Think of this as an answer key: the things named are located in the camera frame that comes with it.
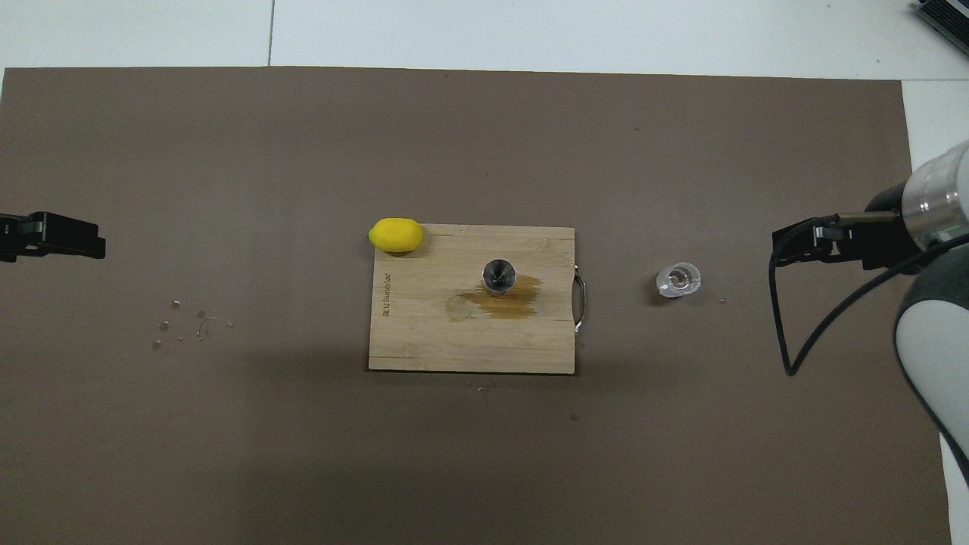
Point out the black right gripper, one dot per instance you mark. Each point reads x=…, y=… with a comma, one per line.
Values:
x=882, y=242

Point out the clear glass cup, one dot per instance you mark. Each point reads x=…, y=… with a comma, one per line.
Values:
x=678, y=280

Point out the steel double jigger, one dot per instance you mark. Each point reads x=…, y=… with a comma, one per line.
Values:
x=500, y=275

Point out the grey ribbed device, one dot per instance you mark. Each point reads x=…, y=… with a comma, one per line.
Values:
x=946, y=19

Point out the brown table mat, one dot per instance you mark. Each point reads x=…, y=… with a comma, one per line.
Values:
x=303, y=454

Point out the yellow lemon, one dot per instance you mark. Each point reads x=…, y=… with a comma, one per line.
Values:
x=396, y=235

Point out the wooden cutting board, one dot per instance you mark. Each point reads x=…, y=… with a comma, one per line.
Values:
x=424, y=333

